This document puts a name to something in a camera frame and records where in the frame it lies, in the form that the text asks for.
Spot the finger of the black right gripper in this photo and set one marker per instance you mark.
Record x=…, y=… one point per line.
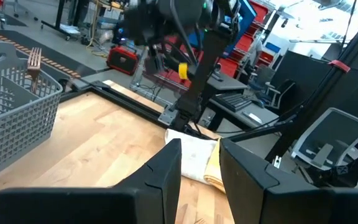
x=182, y=71
x=154, y=60

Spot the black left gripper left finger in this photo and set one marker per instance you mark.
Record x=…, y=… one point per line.
x=154, y=193

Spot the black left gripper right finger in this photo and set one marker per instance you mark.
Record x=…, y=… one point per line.
x=253, y=193

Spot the copper fork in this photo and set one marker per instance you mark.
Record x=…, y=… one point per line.
x=34, y=62

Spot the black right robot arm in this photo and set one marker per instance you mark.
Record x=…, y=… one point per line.
x=197, y=77

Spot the red black equipment case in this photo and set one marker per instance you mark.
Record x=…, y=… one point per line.
x=123, y=60

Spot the orange plaid cloth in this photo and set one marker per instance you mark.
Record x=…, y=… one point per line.
x=214, y=174

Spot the white plaid cloth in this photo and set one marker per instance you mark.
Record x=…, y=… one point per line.
x=194, y=155

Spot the black keyboard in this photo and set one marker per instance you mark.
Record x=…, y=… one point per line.
x=233, y=102

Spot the red storage bin shelf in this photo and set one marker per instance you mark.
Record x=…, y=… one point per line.
x=244, y=43

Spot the grey office desk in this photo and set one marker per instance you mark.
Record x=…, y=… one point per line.
x=238, y=119

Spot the grey office chair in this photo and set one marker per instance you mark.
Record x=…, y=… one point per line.
x=331, y=137

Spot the black office chair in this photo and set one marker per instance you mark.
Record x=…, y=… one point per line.
x=278, y=90

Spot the black mat orange stripes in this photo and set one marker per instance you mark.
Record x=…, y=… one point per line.
x=51, y=56

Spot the black partition panel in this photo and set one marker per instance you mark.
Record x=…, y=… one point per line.
x=306, y=71

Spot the grey plastic cutlery basket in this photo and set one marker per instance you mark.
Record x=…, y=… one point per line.
x=17, y=124

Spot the red tape strip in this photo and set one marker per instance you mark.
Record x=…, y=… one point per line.
x=340, y=66

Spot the white frame bracket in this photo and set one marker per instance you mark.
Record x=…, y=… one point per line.
x=277, y=161

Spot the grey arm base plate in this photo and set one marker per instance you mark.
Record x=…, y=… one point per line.
x=168, y=116

